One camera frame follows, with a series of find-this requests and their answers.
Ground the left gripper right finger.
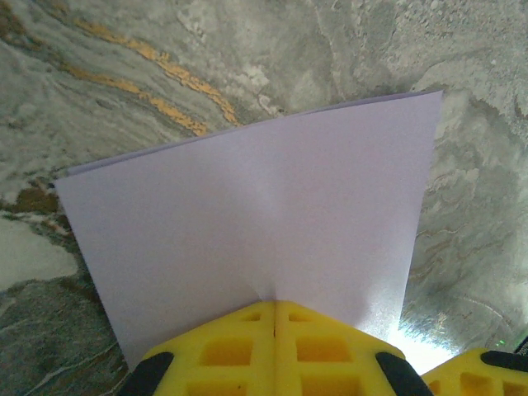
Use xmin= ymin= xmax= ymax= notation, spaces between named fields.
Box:
xmin=276 ymin=299 xmax=427 ymax=396

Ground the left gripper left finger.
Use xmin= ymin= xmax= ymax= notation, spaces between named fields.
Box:
xmin=119 ymin=299 xmax=278 ymax=396

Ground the purple paper sheet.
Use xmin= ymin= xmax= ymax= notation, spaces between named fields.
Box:
xmin=52 ymin=89 xmax=445 ymax=372

